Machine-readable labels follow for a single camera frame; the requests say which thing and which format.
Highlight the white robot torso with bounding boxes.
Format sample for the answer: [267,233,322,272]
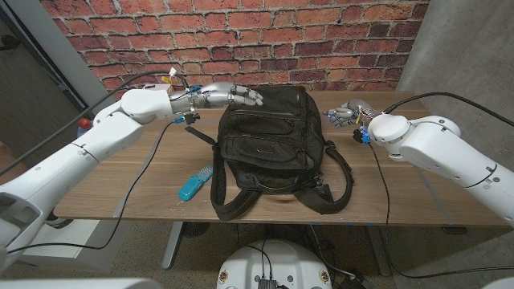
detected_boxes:
[215,239,333,289]

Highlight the person's bare leg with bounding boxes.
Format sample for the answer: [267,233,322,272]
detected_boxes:
[0,140,29,185]

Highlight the grey table leg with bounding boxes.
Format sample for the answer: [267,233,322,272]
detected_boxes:
[365,224,393,277]
[161,222,186,271]

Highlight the black backpack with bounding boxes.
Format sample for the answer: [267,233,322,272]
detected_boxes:
[185,84,355,222]

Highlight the white robot body rim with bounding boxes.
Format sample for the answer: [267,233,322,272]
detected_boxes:
[0,279,162,289]

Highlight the black floor fan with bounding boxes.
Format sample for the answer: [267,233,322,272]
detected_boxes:
[182,222,212,238]

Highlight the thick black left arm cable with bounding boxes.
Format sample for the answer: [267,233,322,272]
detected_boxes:
[0,70,190,177]

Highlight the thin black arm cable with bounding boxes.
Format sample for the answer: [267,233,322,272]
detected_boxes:
[6,120,177,254]
[367,142,514,280]

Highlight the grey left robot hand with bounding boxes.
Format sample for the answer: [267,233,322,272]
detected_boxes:
[170,82,265,116]

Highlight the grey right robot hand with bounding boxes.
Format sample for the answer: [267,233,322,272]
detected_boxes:
[322,99,381,129]

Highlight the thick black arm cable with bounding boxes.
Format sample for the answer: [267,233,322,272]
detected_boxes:
[383,92,514,128]
[0,70,190,177]

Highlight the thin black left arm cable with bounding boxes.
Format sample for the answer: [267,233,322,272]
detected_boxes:
[6,120,177,254]

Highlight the printed brick backdrop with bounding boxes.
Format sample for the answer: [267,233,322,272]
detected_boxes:
[39,0,430,108]

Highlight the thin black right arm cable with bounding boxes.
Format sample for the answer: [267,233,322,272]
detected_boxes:
[367,142,514,280]

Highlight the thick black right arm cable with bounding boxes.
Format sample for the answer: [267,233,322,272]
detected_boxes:
[383,92,514,128]

